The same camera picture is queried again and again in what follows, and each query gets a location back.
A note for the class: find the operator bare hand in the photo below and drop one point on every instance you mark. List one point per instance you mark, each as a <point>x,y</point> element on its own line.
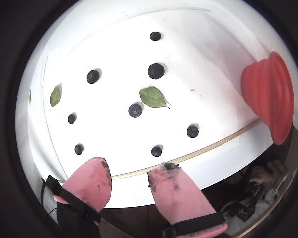
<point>265,173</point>

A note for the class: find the white paper sheet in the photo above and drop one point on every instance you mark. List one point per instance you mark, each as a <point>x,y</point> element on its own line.
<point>114,134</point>

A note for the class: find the red collapsible silicone cup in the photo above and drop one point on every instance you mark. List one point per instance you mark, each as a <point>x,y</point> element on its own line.
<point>268,94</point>

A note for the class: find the dark blueberry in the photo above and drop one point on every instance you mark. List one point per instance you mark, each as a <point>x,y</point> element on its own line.
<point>135,110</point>
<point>79,149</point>
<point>92,76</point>
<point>71,118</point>
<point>156,71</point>
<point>155,36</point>
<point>192,131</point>
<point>156,151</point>

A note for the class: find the broad green leaf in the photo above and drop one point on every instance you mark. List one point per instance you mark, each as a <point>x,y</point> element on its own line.
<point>55,96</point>

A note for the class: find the pink padded gripper finger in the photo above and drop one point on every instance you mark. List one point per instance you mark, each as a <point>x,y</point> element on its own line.
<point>178,198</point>
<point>89,183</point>

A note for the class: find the person in black clothing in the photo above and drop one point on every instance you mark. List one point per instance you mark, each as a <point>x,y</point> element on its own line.
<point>226,191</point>

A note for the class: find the green leaf with stem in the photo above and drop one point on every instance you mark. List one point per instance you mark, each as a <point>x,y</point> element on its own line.
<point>152,96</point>

